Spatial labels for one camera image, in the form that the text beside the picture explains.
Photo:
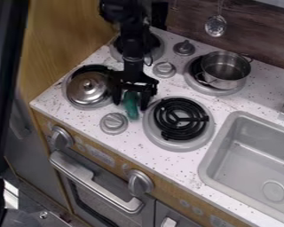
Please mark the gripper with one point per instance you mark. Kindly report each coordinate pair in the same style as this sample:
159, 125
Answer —
133, 75

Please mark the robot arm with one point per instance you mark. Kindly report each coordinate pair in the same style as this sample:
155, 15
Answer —
128, 17

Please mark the green toy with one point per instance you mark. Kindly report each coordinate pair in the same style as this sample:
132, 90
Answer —
131, 104

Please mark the toy stove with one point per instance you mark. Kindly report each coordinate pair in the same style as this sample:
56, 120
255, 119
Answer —
156, 91

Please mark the silver pot lid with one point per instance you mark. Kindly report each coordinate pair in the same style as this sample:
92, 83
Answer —
87, 88

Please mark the silver pot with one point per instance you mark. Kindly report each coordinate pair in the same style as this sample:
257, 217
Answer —
225, 70

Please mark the silver strainer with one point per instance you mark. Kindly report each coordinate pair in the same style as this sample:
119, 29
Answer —
216, 25

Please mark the toy sink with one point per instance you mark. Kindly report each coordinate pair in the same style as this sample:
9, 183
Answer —
252, 164

